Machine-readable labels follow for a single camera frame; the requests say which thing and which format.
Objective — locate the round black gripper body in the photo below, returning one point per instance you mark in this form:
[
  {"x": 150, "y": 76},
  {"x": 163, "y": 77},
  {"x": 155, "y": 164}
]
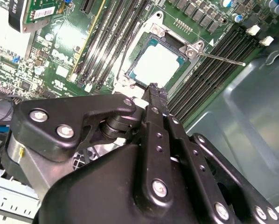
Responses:
[{"x": 90, "y": 193}]

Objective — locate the metal socket cover frame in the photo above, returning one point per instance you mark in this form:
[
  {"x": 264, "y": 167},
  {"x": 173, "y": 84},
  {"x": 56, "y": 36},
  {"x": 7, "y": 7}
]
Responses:
[{"x": 127, "y": 84}]

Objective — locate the silver-topped CPU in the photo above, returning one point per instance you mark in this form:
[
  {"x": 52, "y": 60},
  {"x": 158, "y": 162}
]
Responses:
[{"x": 158, "y": 65}]

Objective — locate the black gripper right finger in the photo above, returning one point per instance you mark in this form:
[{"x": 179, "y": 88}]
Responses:
[{"x": 187, "y": 144}]

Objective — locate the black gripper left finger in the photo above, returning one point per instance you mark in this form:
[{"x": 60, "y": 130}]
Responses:
[{"x": 83, "y": 105}]

